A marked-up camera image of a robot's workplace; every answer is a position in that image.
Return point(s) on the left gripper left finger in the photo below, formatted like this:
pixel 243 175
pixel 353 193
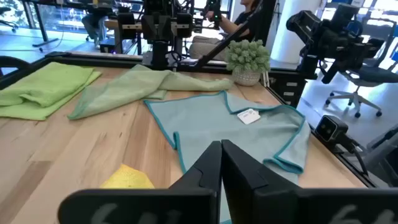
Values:
pixel 161 205

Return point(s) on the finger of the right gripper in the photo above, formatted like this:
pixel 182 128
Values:
pixel 168 21
pixel 149 21

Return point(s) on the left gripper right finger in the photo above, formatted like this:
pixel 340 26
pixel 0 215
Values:
pixel 280 205

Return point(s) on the yellow microfiber towel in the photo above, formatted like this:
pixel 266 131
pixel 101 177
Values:
pixel 127 179

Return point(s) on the pale green microfiber towel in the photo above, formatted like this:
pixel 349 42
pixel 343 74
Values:
pixel 124 90

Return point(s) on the light blue teal-edged towel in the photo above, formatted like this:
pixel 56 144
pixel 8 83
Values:
pixel 217 124

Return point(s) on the lime green microfiber towel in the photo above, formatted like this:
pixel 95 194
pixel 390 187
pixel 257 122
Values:
pixel 46 87

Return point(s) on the black background robot arm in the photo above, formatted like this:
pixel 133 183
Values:
pixel 335 40

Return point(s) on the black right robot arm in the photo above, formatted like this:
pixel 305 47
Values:
pixel 160 53

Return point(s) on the beige cushion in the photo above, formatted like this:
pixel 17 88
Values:
pixel 205 46

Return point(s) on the person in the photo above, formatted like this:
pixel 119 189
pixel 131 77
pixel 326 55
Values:
pixel 245 18

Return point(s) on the succulent in white pot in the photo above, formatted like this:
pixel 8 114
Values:
pixel 247 59

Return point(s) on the black drawer cabinet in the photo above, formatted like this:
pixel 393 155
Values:
pixel 289 87

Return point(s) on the white round pillar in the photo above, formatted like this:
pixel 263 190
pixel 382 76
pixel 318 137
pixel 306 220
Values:
pixel 289 43

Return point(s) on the black office chair white base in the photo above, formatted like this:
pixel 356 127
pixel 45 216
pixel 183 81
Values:
pixel 373 74

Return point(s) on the black diagonal frame strut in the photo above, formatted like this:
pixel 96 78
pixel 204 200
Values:
pixel 217 46

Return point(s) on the black desk frame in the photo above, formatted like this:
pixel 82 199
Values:
pixel 42 28

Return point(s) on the small black table camera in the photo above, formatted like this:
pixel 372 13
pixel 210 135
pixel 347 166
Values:
pixel 329 129

